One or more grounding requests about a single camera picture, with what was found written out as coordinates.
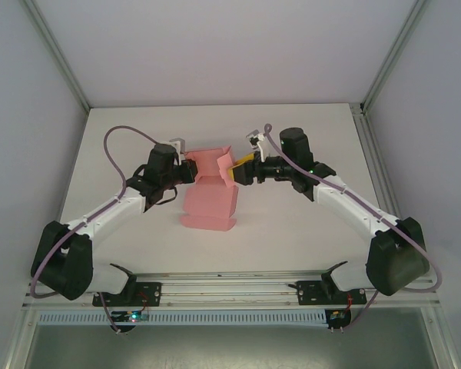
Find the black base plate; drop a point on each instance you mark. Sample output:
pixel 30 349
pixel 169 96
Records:
pixel 151 294
pixel 311 294

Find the aluminium mounting rail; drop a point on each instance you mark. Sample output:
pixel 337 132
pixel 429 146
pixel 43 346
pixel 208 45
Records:
pixel 230 286

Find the small circuit board green light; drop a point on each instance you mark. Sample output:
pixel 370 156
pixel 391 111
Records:
pixel 132 316

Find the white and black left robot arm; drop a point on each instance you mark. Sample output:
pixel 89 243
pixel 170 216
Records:
pixel 111 211

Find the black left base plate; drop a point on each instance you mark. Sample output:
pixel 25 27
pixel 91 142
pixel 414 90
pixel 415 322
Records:
pixel 151 294

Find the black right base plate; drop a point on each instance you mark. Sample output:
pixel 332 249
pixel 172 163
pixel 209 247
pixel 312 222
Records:
pixel 311 294

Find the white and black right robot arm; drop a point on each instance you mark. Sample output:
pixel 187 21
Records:
pixel 353 207

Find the pink paper box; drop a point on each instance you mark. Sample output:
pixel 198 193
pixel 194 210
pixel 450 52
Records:
pixel 211 196

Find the aluminium frame post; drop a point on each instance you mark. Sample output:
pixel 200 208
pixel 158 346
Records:
pixel 21 338
pixel 392 57
pixel 445 338
pixel 58 57

